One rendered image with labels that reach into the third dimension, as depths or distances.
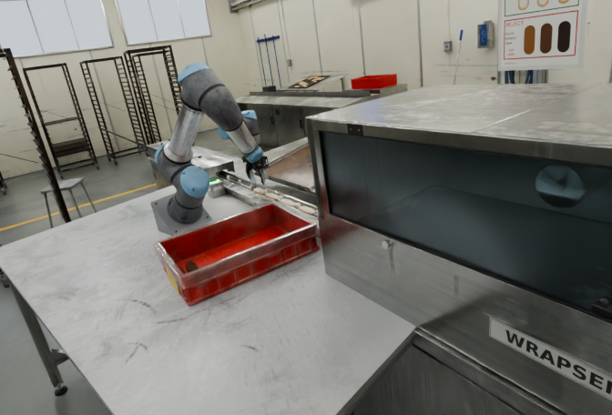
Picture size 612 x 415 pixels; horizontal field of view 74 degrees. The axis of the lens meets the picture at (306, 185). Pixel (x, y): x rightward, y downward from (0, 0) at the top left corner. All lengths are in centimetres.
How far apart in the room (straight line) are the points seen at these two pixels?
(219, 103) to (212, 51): 810
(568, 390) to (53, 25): 862
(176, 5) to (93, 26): 165
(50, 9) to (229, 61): 341
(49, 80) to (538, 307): 844
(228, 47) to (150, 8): 173
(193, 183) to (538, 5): 146
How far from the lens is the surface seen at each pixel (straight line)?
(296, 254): 137
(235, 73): 967
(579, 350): 83
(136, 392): 107
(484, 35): 516
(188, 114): 154
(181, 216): 178
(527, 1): 187
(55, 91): 873
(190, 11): 942
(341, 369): 96
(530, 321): 84
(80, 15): 888
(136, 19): 906
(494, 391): 101
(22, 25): 877
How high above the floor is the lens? 148
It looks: 19 degrees down
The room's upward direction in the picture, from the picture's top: 8 degrees counter-clockwise
